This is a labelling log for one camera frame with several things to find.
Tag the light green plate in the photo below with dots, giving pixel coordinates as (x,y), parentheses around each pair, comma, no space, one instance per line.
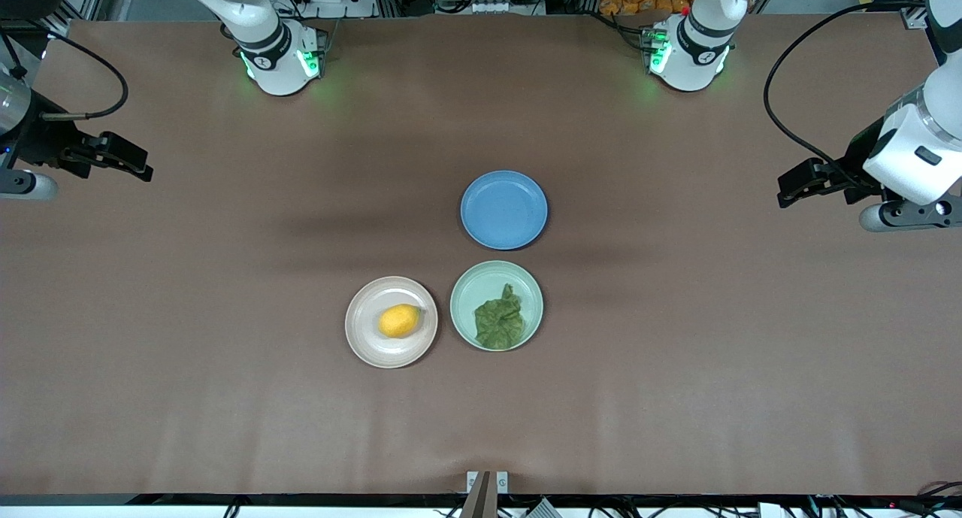
(466,292)

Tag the pale pink plate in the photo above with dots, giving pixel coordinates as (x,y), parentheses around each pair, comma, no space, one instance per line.
(368,345)

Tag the brown table cover sheet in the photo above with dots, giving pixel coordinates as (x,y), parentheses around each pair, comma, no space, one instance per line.
(225,443)

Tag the aluminium frame post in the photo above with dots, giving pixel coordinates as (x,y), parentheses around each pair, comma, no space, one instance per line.
(915,20)
(75,7)

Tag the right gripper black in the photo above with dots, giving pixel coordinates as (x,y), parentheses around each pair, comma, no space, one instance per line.
(39,148)

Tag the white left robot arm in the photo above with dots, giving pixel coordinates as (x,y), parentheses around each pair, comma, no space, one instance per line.
(688,52)

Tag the green lettuce leaf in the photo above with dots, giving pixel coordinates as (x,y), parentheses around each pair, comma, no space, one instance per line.
(497,322)

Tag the yellow lemon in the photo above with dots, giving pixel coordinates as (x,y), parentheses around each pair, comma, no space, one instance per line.
(398,322)

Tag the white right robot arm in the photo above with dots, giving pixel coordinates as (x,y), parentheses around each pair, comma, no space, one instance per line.
(274,52)

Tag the blue plate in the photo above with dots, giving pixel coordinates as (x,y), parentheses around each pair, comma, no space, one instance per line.
(503,210)

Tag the long white power strip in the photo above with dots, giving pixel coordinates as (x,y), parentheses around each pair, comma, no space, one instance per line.
(500,7)

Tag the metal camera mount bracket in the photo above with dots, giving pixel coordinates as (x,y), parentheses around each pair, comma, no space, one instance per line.
(485,488)

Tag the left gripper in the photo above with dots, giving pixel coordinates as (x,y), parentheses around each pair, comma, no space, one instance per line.
(852,168)

